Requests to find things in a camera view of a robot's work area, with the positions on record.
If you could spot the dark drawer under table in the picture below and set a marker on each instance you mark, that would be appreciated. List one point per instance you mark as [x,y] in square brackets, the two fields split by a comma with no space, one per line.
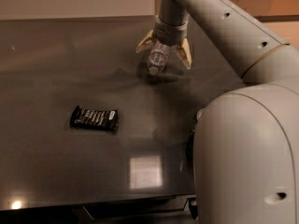
[92,213]

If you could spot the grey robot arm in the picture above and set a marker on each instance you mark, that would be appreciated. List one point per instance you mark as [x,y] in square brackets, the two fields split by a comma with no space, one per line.
[246,142]

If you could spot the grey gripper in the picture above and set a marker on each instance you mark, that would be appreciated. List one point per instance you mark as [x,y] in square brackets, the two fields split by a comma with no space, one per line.
[169,34]

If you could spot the black candy bar wrapper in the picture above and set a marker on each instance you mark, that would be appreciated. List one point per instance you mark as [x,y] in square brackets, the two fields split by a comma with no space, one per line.
[105,120]

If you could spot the clear plastic water bottle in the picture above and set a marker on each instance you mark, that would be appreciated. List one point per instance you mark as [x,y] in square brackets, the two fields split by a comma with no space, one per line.
[158,58]

